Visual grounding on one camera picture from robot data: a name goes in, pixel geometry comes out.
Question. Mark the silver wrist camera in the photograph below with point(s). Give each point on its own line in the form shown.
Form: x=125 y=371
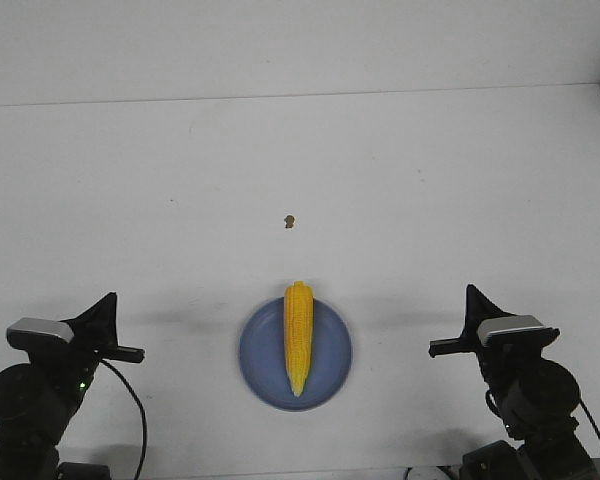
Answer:
x=34 y=335
x=513 y=330

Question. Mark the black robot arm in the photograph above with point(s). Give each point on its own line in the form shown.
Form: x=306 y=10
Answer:
x=534 y=397
x=39 y=398

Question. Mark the yellow corn cob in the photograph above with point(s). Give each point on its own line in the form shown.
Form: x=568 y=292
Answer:
x=298 y=334

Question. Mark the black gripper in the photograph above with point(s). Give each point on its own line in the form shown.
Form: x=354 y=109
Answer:
x=505 y=358
x=71 y=373

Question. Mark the blue round plate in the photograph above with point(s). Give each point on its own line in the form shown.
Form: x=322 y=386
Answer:
x=262 y=363

